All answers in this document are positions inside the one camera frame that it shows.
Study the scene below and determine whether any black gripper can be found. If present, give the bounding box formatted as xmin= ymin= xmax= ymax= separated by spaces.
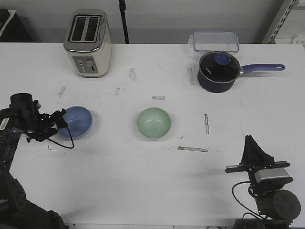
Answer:
xmin=25 ymin=108 xmax=68 ymax=142
xmin=224 ymin=135 xmax=290 ymax=173

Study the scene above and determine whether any blue bowl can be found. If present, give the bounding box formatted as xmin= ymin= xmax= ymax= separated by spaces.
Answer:
xmin=57 ymin=106 xmax=92 ymax=139

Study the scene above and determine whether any green bowl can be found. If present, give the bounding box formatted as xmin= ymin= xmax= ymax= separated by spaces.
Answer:
xmin=137 ymin=107 xmax=171 ymax=139

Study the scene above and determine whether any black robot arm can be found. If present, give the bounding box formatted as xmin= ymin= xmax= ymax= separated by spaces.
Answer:
xmin=225 ymin=135 xmax=301 ymax=229
xmin=0 ymin=93 xmax=69 ymax=229

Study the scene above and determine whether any silver two-slot toaster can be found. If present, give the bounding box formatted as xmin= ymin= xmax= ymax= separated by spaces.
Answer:
xmin=63 ymin=9 xmax=112 ymax=78

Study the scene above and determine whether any dark blue saucepan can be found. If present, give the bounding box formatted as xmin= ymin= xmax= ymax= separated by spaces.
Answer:
xmin=197 ymin=51 xmax=285 ymax=93

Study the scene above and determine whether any glass pot lid blue knob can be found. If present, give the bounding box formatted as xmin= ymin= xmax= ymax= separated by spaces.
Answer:
xmin=199 ymin=52 xmax=241 ymax=83

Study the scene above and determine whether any clear plastic container blue rim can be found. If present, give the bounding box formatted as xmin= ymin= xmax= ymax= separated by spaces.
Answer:
xmin=188 ymin=31 xmax=239 ymax=53

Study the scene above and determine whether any black tripod pole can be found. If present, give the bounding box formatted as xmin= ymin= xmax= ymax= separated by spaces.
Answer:
xmin=119 ymin=0 xmax=130 ymax=44

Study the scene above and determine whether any grey metal shelf rack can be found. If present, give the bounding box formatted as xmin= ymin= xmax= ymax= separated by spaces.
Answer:
xmin=261 ymin=0 xmax=305 ymax=45

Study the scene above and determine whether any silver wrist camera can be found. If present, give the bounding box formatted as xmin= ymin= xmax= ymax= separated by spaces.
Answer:
xmin=254 ymin=168 xmax=293 ymax=183

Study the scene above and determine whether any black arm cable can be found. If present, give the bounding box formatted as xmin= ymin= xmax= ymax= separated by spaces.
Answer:
xmin=45 ymin=126 xmax=75 ymax=150
xmin=232 ymin=181 xmax=263 ymax=217

